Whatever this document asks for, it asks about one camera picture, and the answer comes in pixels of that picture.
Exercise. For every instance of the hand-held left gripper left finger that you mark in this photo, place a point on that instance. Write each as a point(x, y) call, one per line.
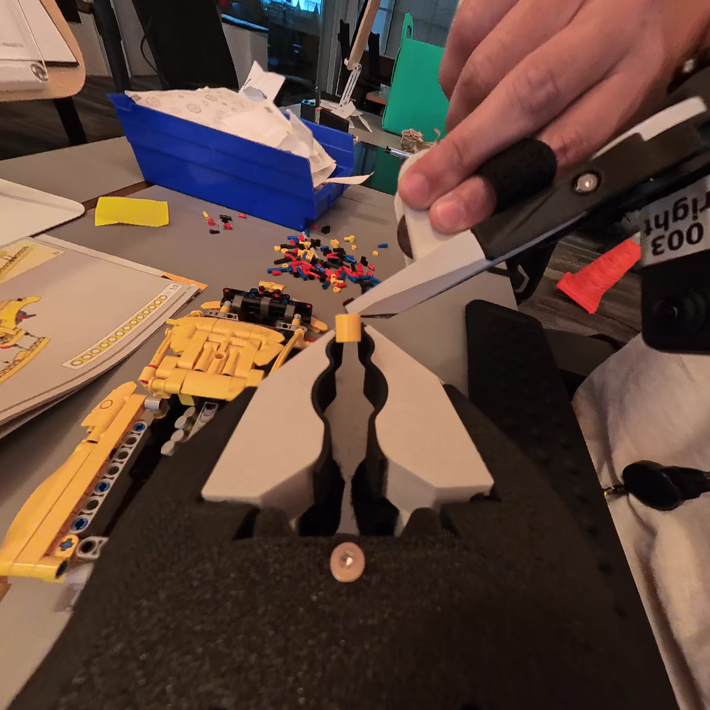
point(266, 444)

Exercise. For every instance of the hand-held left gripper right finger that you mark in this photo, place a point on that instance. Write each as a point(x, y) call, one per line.
point(432, 444)

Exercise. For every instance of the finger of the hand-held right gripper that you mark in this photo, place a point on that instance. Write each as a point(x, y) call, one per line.
point(421, 280)

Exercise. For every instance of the long yellow brick beam assembly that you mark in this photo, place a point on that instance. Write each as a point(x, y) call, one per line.
point(348, 328)

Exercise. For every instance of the yellow black brick car model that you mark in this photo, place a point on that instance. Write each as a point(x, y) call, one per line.
point(216, 355)

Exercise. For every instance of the grey desk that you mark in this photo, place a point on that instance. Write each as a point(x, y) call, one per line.
point(233, 260)

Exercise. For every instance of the person's right hand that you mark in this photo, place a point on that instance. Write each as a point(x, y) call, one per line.
point(527, 72)

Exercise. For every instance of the pile of small brick pins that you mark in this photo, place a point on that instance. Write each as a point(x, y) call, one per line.
point(316, 260)

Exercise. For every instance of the dark green tray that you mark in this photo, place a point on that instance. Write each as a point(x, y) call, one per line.
point(382, 172)

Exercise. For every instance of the small cluster of brick pins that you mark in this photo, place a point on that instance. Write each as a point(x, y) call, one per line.
point(222, 222)

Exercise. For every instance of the open instruction booklet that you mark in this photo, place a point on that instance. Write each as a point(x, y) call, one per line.
point(83, 310)

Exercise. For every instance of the blue storage bin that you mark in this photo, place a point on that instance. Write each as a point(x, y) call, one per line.
point(222, 166)

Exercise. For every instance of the yellow paper sheet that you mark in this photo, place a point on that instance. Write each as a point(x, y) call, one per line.
point(130, 212)

